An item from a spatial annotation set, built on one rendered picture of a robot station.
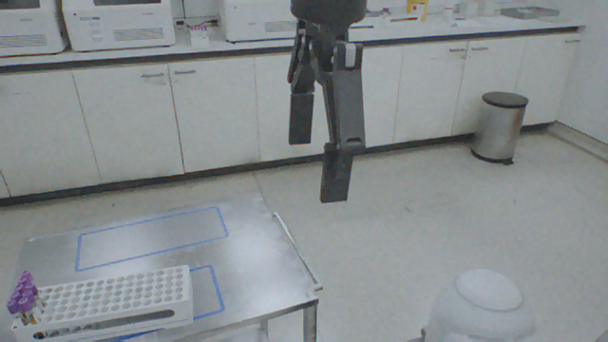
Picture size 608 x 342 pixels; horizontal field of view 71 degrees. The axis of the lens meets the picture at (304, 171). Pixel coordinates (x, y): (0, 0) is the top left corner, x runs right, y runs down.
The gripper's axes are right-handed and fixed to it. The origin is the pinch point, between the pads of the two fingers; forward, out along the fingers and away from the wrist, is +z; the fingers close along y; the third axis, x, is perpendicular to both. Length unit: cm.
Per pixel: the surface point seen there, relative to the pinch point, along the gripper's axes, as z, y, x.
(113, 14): 26, 216, 44
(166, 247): 44, 41, 21
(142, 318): 43, 19, 26
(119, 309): 38, 17, 29
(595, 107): 86, 185, -290
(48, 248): 46, 48, 48
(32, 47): 42, 214, 86
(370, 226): 125, 131, -84
